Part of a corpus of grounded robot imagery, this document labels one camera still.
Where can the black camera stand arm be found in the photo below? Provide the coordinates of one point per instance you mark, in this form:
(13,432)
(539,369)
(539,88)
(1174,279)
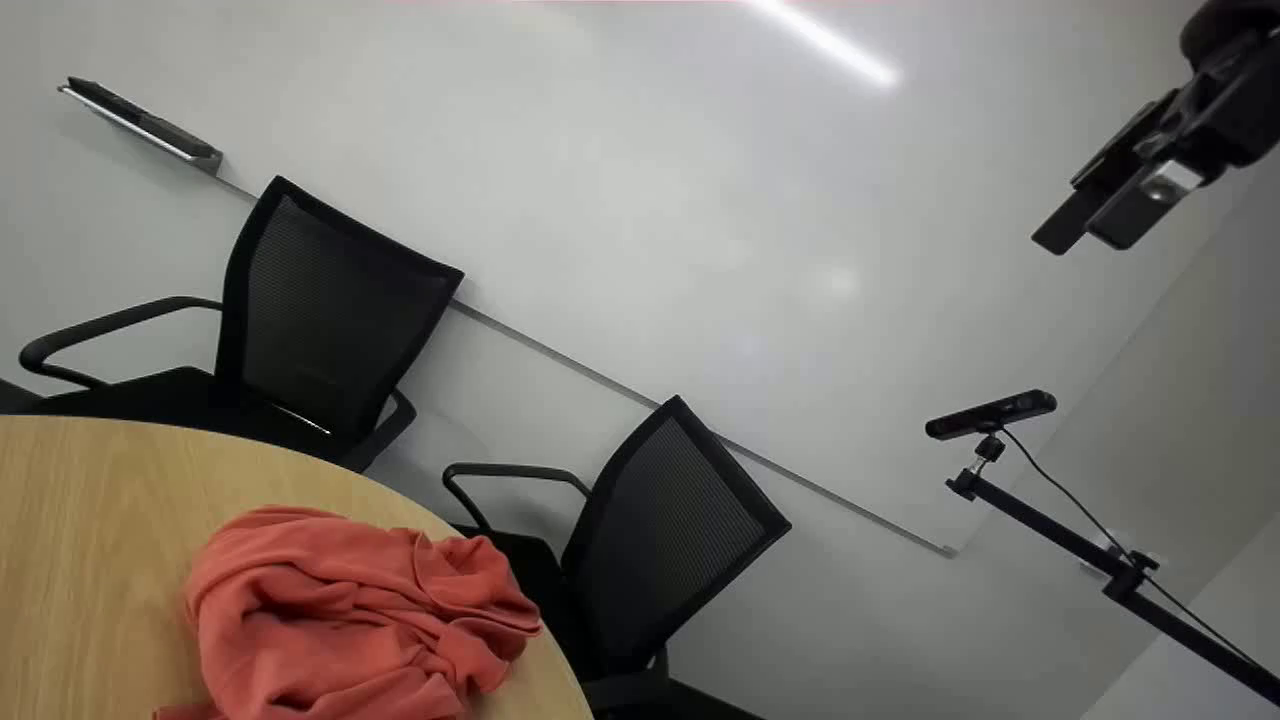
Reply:
(1054,529)

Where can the white wall whiteboard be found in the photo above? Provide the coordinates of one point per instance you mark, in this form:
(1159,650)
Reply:
(665,200)

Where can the black bar camera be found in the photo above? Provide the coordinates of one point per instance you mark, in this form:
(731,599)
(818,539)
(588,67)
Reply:
(993,412)

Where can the orange crumpled cloth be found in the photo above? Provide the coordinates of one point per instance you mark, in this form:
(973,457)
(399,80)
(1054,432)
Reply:
(335,613)

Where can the grey whiteboard marker tray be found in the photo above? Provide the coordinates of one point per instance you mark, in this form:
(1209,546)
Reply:
(146,126)

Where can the black mesh office chair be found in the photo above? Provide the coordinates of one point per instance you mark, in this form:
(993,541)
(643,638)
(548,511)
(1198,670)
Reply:
(335,306)
(665,534)

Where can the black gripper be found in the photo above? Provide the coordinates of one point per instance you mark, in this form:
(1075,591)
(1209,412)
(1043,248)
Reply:
(1232,112)

